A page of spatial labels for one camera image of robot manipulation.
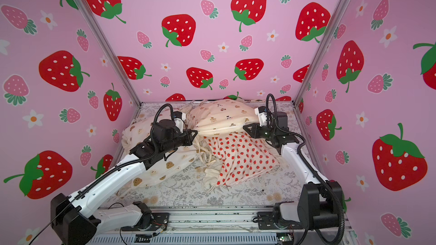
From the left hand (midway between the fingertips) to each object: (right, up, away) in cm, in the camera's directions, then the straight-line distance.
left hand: (198, 131), depth 76 cm
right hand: (+20, +1, +5) cm, 21 cm away
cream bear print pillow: (+10, +7, +7) cm, 14 cm away
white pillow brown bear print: (-13, -18, +9) cm, 24 cm away
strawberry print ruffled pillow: (+21, -14, +10) cm, 27 cm away
